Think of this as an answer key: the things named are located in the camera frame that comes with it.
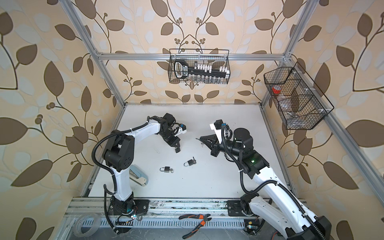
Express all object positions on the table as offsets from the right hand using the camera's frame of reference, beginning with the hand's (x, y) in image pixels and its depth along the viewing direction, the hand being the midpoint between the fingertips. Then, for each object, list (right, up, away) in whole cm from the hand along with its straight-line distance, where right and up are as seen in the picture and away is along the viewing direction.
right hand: (202, 139), depth 66 cm
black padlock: (-20, -20, +20) cm, 35 cm away
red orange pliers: (+1, -38, +5) cm, 38 cm away
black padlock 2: (-7, -17, +23) cm, 29 cm away
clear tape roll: (-57, -40, +1) cm, 69 cm away
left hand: (-13, -6, +26) cm, 29 cm away
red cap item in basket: (+44, +27, +20) cm, 56 cm away
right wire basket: (+49, +17, +7) cm, 53 cm away
